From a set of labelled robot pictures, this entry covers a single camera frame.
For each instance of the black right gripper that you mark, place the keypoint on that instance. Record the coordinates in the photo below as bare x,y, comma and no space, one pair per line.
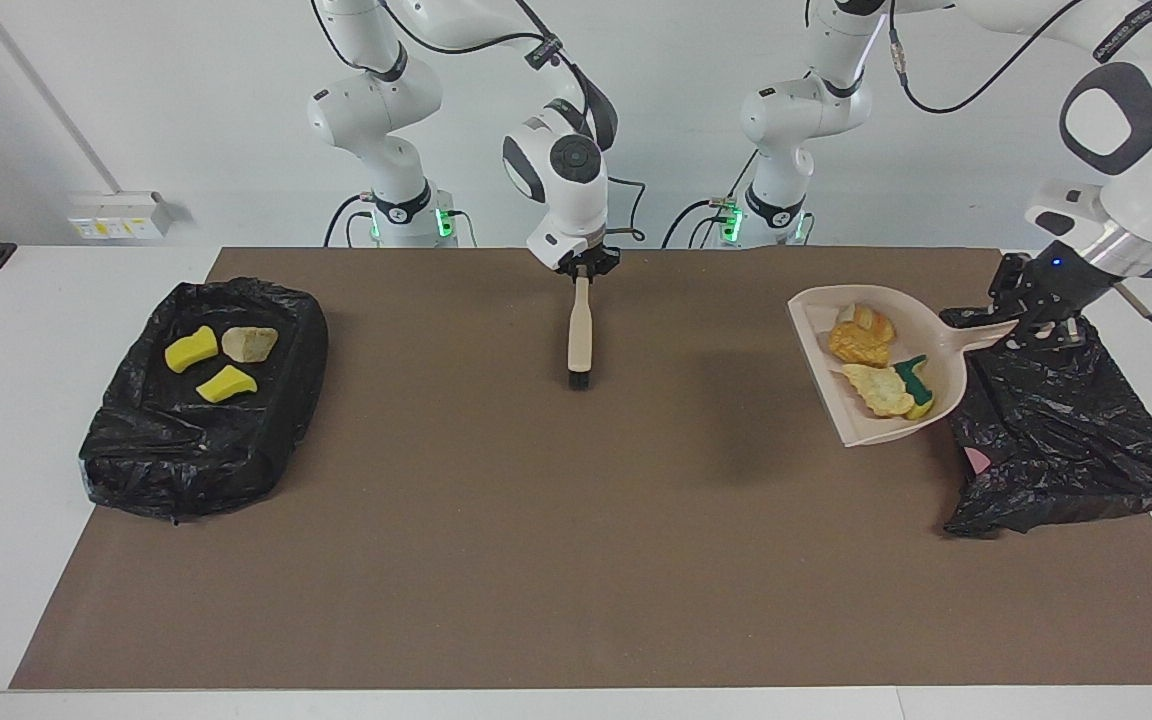
588,264

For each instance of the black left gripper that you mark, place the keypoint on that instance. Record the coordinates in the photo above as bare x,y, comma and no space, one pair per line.
1066,285

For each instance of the beige hand brush black bristles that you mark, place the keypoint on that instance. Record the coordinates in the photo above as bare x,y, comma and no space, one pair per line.
579,335

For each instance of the beige plastic dustpan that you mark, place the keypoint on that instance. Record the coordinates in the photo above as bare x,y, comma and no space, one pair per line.
936,320

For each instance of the notched green yellow sponge piece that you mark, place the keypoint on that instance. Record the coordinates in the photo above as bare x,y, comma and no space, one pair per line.
916,385

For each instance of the beige sponge chunk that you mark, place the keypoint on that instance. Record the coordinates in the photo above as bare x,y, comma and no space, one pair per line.
249,343
878,392
871,320

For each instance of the brown cork shaped sponge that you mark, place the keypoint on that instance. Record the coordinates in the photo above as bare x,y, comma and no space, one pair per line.
856,350

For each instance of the small green yellow sponge piece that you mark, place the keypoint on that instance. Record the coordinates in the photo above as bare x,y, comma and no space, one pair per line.
226,385

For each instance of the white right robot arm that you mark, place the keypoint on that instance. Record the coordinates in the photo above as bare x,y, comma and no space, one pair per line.
576,190

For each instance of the black trash bag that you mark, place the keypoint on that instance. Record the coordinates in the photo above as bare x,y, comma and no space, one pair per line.
1056,440

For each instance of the black bag lined bin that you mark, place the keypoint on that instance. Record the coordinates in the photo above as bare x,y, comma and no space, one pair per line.
166,450

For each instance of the pink plastic basket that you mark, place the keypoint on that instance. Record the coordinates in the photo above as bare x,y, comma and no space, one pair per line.
981,460

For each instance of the brown table mat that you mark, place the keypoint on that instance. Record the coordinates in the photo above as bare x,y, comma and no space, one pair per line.
576,620

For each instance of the white wall socket box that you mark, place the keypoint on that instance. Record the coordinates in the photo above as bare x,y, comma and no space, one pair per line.
116,215

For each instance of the white wall conduit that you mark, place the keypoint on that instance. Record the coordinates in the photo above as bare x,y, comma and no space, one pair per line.
87,150

